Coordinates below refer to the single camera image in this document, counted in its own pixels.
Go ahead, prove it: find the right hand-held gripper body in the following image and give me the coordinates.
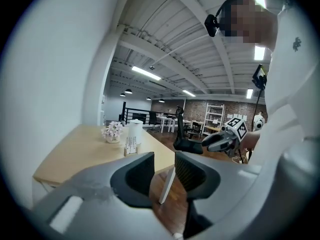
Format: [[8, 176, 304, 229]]
[[221, 117, 248, 152]]

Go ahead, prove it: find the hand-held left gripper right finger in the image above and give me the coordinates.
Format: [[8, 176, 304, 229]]
[[174, 151, 283, 240]]

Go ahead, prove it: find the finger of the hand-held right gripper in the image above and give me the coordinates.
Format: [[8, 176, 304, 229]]
[[207, 140, 231, 152], [201, 131, 227, 147]]

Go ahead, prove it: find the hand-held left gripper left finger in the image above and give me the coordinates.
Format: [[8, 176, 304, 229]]
[[34, 151, 173, 240]]

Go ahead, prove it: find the person's right forearm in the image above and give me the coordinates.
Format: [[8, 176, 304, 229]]
[[242, 132, 262, 157]]

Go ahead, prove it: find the round wooden table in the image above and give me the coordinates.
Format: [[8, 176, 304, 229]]
[[203, 125, 222, 136]]

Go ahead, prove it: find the white shelf rack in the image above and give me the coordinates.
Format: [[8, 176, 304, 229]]
[[203, 103, 226, 136]]

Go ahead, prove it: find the white rectangular table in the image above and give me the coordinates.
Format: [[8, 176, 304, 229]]
[[156, 115, 178, 134], [182, 119, 205, 135]]

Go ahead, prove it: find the black high-back office chair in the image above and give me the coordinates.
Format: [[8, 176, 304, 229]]
[[173, 105, 204, 155]]

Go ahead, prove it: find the white cylindrical container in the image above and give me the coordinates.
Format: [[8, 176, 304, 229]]
[[127, 119, 144, 146]]

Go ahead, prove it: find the pink flower bouquet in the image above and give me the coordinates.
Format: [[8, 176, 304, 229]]
[[101, 120, 125, 144]]

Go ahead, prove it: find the light panel on stand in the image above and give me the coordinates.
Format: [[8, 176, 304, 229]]
[[251, 63, 268, 125]]

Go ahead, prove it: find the black cantilever chair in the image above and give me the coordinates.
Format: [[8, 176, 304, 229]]
[[148, 111, 161, 131]]

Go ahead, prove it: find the person's white shirt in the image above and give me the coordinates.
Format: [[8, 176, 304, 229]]
[[247, 3, 320, 165]]

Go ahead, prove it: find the black metal railing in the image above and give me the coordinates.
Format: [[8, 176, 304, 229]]
[[121, 101, 151, 125]]

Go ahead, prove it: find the person's head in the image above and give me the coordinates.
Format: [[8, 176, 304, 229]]
[[219, 0, 278, 52]]

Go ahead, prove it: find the black head-worn camera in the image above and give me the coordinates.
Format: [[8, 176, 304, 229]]
[[204, 13, 221, 38]]

